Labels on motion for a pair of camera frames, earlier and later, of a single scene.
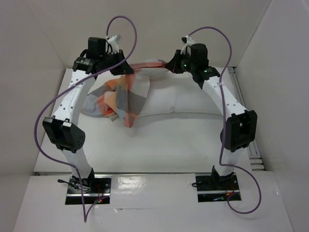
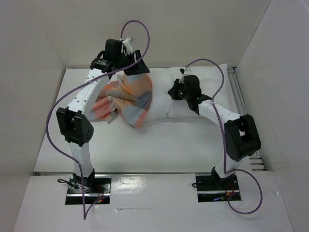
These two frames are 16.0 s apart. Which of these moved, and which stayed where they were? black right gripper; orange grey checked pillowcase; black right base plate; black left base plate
Moved: orange grey checked pillowcase; black right gripper
Stayed: black right base plate; black left base plate
